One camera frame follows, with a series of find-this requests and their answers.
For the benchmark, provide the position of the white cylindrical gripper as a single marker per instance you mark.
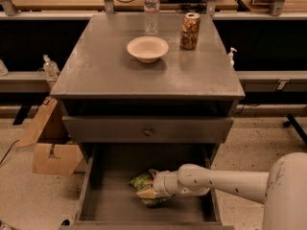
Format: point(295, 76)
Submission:
point(160, 186)

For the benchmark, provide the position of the green jalapeno chip bag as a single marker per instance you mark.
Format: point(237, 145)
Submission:
point(146, 180)

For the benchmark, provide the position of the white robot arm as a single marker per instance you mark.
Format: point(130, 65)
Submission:
point(282, 190)

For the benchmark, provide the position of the open grey middle drawer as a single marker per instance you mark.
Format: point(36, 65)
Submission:
point(108, 202)

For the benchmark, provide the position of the round metal drawer knob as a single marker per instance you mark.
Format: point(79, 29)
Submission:
point(148, 131)

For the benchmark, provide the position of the grey wooden drawer cabinet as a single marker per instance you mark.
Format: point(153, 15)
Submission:
point(101, 78)

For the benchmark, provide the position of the closed grey top drawer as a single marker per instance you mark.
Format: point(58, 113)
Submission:
point(94, 129)

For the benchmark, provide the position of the open cardboard box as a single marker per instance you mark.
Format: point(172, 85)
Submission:
point(54, 151)

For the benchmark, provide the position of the white paper bowl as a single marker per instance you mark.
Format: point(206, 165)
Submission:
point(148, 49)

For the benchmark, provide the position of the white pump dispenser bottle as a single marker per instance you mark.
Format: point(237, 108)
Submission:
point(231, 55)

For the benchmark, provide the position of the small clear bottle on ledge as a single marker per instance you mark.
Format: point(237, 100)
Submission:
point(51, 68)

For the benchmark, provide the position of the black stand leg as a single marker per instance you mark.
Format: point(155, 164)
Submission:
point(292, 122)

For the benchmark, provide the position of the brown patterned drink can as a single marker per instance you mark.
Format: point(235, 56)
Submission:
point(190, 30)

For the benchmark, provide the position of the clear plastic water bottle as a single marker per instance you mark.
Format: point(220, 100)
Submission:
point(151, 12)

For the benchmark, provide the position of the grey metal ledge rail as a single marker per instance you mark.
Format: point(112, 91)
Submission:
point(24, 82)

